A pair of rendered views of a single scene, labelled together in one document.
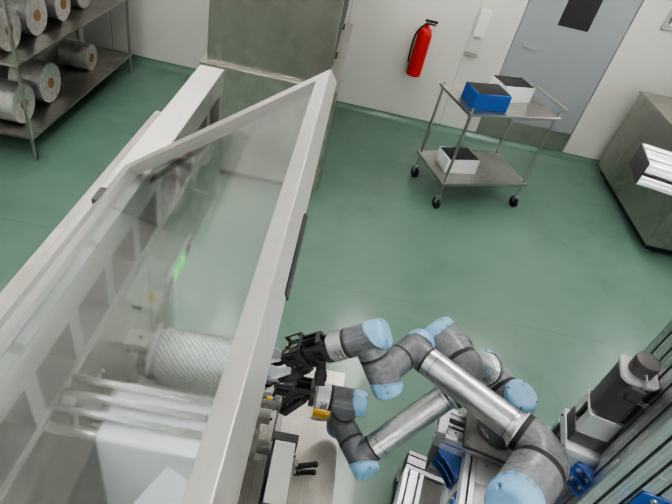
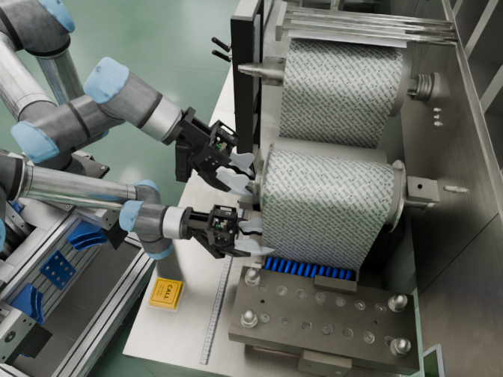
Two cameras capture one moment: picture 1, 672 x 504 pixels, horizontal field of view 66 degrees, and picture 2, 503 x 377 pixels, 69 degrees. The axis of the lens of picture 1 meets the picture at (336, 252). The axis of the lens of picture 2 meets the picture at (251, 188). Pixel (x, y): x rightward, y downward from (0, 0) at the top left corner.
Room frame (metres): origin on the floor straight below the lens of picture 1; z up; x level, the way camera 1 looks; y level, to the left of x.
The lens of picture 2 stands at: (1.30, 0.22, 1.84)
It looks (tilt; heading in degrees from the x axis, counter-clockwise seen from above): 52 degrees down; 195
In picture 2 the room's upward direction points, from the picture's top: straight up
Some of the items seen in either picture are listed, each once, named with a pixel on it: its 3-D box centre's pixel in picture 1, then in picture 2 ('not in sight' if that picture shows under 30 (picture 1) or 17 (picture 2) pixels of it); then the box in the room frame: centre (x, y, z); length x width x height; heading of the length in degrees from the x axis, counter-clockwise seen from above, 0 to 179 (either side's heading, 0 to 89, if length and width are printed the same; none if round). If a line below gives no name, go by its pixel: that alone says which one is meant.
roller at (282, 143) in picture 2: not in sight; (325, 167); (0.70, 0.25, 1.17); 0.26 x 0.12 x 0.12; 94
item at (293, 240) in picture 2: not in sight; (314, 244); (0.88, 0.25, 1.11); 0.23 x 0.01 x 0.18; 94
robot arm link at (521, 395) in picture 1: (514, 402); not in sight; (1.16, -0.72, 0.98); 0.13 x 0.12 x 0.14; 35
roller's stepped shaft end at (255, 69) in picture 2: (270, 447); (251, 69); (0.58, 0.03, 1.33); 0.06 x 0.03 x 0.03; 94
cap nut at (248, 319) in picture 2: not in sight; (248, 316); (1.05, 0.15, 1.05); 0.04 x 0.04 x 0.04
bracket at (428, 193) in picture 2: not in sight; (421, 189); (0.81, 0.43, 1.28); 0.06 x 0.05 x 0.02; 94
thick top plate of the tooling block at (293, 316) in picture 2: not in sight; (321, 317); (0.99, 0.30, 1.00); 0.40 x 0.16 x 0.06; 94
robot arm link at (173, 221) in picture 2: (321, 396); (178, 221); (0.90, -0.06, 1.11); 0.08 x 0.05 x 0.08; 4
